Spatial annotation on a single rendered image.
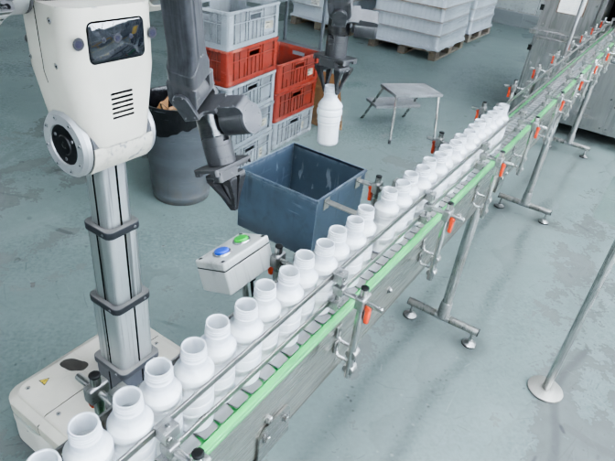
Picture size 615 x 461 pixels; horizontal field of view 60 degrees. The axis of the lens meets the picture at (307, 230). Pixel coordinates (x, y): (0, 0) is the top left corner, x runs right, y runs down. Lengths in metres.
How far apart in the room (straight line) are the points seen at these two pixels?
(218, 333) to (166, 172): 2.53
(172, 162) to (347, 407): 1.77
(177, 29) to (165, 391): 0.54
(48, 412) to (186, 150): 1.76
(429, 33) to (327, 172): 5.77
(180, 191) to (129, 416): 2.67
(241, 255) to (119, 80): 0.49
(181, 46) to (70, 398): 1.36
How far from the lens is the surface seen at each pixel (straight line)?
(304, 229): 1.68
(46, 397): 2.01
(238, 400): 0.95
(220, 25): 3.34
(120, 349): 1.72
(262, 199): 1.74
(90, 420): 0.75
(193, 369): 0.81
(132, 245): 1.54
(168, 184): 3.34
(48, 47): 1.26
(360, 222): 1.13
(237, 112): 0.97
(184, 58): 0.93
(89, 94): 1.25
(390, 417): 2.28
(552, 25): 5.58
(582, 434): 2.56
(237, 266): 1.05
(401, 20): 7.72
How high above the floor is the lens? 1.73
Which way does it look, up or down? 32 degrees down
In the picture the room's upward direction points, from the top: 7 degrees clockwise
